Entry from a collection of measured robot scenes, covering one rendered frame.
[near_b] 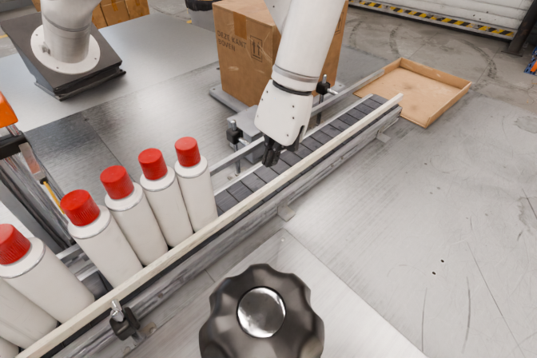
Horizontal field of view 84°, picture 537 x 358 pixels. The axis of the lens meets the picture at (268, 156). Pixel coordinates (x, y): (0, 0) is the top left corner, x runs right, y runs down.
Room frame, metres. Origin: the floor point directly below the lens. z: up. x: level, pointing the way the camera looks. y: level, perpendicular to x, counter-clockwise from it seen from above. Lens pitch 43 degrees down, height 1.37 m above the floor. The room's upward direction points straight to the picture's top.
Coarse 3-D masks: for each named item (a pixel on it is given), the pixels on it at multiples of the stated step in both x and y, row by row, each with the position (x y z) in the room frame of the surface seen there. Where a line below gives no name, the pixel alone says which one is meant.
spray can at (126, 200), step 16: (112, 176) 0.27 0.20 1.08; (128, 176) 0.28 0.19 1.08; (112, 192) 0.26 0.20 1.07; (128, 192) 0.26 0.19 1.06; (112, 208) 0.25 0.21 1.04; (128, 208) 0.25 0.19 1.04; (144, 208) 0.27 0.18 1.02; (128, 224) 0.25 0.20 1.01; (144, 224) 0.26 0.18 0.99; (128, 240) 0.25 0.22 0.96; (144, 240) 0.25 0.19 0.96; (160, 240) 0.27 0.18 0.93; (144, 256) 0.25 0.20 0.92; (160, 256) 0.26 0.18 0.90
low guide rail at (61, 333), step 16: (400, 96) 0.74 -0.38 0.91; (352, 128) 0.59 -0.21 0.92; (336, 144) 0.54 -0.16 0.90; (304, 160) 0.48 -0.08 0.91; (288, 176) 0.43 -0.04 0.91; (256, 192) 0.38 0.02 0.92; (240, 208) 0.35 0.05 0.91; (224, 224) 0.32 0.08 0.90; (192, 240) 0.28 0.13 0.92; (176, 256) 0.25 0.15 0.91; (144, 272) 0.22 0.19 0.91; (128, 288) 0.20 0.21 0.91; (96, 304) 0.17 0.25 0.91; (80, 320) 0.15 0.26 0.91; (48, 336) 0.13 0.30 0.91; (64, 336) 0.13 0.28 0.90; (32, 352) 0.11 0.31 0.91
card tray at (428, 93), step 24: (384, 72) 1.02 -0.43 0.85; (408, 72) 1.04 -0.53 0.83; (432, 72) 1.00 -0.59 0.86; (360, 96) 0.87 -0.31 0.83; (384, 96) 0.87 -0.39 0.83; (408, 96) 0.87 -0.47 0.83; (432, 96) 0.87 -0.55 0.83; (456, 96) 0.82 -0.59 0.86; (408, 120) 0.74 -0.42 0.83; (432, 120) 0.72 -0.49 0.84
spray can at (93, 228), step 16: (80, 192) 0.24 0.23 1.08; (64, 208) 0.22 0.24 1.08; (80, 208) 0.22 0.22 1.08; (96, 208) 0.23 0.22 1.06; (80, 224) 0.21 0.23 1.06; (96, 224) 0.22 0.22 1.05; (112, 224) 0.23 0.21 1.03; (80, 240) 0.20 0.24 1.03; (96, 240) 0.21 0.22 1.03; (112, 240) 0.22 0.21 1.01; (96, 256) 0.20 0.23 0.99; (112, 256) 0.21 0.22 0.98; (128, 256) 0.23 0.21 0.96; (112, 272) 0.20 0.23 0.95; (128, 272) 0.21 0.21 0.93
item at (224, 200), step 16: (352, 112) 0.71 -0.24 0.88; (368, 112) 0.71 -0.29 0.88; (384, 112) 0.71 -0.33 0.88; (320, 128) 0.64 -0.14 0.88; (336, 128) 0.64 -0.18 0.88; (304, 144) 0.57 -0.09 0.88; (320, 144) 0.57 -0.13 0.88; (288, 160) 0.51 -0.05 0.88; (320, 160) 0.51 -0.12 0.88; (256, 176) 0.46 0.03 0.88; (272, 176) 0.46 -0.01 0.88; (224, 192) 0.41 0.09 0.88; (240, 192) 0.41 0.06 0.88; (272, 192) 0.41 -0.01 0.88; (224, 208) 0.37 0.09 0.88; (256, 208) 0.37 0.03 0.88; (208, 240) 0.30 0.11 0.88; (96, 272) 0.24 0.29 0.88; (160, 272) 0.24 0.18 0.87; (96, 288) 0.21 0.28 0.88; (112, 288) 0.21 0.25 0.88; (144, 288) 0.21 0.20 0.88; (96, 320) 0.16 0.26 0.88; (48, 352) 0.12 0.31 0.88
